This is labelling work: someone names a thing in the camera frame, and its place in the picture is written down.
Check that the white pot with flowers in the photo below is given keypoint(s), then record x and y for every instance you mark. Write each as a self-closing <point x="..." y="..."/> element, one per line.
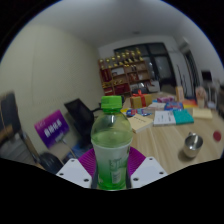
<point x="201" y="96"/>

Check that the beige book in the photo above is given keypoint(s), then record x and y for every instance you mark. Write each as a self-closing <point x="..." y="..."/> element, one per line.
<point x="140" y="123"/>

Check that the purple sign board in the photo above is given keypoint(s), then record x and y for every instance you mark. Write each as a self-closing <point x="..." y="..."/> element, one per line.
<point x="51" y="128"/>

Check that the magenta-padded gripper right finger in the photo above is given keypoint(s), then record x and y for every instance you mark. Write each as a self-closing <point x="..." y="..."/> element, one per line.
<point x="148" y="170"/>

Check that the blue printed box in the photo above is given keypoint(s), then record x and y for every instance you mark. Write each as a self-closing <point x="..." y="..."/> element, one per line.
<point x="173" y="106"/>

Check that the black swivel chair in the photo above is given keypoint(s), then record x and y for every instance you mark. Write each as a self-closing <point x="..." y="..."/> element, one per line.
<point x="50" y="162"/>

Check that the stainless steel cup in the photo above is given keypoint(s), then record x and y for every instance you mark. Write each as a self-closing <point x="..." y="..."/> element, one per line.
<point x="192" y="145"/>

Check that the pale yellow envelope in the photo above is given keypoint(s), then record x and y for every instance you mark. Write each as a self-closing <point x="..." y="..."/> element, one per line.
<point x="202" y="113"/>

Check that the black framed glass door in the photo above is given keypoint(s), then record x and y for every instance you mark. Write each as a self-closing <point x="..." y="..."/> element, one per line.
<point x="161" y="65"/>

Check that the yellow gift box red ribbon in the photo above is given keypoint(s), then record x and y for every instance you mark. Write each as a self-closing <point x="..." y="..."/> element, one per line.
<point x="140" y="100"/>

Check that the tan cardboard box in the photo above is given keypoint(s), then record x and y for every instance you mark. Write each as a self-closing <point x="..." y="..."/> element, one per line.
<point x="179" y="94"/>

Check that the black office chair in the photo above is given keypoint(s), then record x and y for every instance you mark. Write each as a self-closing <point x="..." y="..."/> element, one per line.
<point x="80" y="118"/>

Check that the green drink bottle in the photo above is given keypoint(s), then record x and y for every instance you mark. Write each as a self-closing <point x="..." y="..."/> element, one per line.
<point x="111" y="143"/>

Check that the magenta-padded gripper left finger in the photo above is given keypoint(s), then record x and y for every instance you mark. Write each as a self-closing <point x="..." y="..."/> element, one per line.
<point x="75" y="171"/>

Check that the white book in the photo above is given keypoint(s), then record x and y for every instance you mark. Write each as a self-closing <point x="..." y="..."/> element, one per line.
<point x="164" y="118"/>

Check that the orange book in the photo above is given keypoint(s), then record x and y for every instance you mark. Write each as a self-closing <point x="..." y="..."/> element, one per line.
<point x="190" y="103"/>

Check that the wooden shelf unit with trophies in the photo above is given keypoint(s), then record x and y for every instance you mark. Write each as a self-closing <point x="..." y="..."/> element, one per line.
<point x="121" y="75"/>

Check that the teal book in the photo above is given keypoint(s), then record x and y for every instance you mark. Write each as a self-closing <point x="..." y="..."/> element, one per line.
<point x="183" y="116"/>

